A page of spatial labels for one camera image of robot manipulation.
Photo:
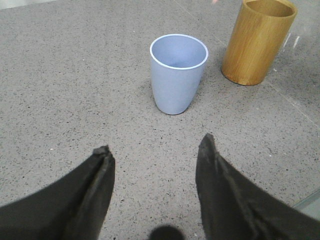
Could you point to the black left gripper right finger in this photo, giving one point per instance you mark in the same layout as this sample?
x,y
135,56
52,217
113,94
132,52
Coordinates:
x,y
234,208

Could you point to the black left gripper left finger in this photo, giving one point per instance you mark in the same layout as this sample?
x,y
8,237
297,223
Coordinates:
x,y
72,208

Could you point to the bamboo wooden cup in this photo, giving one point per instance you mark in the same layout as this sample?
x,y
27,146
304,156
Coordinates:
x,y
259,31

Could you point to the blue plastic cup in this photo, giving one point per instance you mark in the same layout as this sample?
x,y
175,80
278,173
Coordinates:
x,y
177,64

